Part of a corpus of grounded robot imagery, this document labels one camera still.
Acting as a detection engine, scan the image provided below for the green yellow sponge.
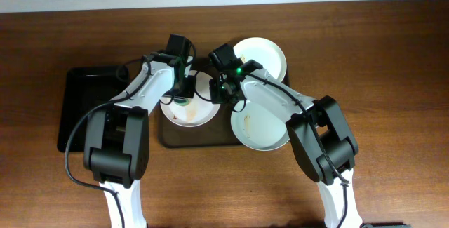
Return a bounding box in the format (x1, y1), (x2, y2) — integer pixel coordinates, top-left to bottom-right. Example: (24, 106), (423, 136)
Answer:
(173, 98), (189, 106)

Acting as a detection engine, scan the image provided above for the pink plastic plate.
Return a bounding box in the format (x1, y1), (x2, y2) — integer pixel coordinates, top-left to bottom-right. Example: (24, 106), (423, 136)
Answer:
(161, 72), (220, 127)

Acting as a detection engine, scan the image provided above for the pale green plastic plate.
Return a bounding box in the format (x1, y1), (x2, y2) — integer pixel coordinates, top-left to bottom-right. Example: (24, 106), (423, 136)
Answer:
(230, 101), (290, 152)

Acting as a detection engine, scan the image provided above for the cream plastic plate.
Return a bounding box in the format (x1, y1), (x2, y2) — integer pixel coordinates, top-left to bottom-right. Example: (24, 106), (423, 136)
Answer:
(233, 37), (287, 81)

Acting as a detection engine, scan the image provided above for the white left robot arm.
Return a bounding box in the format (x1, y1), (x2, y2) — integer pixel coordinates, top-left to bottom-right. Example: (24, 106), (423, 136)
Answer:
(83, 53), (193, 227)

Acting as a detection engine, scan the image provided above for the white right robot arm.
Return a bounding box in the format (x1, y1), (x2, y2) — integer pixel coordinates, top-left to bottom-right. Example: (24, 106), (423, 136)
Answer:
(210, 59), (363, 227)

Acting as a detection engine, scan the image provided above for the dark brown serving tray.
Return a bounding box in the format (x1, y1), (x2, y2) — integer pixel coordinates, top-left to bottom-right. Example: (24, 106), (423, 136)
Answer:
(158, 59), (242, 148)

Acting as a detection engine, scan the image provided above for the black plastic tray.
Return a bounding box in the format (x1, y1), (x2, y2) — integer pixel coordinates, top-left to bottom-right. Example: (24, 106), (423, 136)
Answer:
(57, 65), (130, 152)

